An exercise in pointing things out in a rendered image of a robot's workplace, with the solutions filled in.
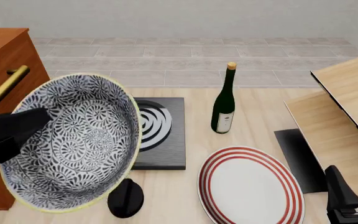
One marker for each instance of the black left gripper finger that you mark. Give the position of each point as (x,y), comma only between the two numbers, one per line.
(17,123)

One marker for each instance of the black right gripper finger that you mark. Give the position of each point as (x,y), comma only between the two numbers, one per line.
(340,191)

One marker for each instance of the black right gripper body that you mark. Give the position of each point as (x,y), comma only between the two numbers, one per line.
(353,217)

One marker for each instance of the blue-white patterned bowl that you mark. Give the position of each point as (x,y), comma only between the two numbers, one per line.
(85,140)

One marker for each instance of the wooden cabinet drawer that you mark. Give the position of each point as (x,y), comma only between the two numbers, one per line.
(26,58)

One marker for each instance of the wooden cabinet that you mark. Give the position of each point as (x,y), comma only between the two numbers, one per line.
(2,44)

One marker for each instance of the pale wooden rack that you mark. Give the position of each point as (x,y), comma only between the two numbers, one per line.
(331,130)

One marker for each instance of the white plate with red rings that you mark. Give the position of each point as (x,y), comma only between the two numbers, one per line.
(247,186)

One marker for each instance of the dark green wine bottle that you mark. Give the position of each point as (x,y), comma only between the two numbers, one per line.
(223,105)

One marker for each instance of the flat black stove plate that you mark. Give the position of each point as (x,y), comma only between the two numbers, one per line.
(171,149)

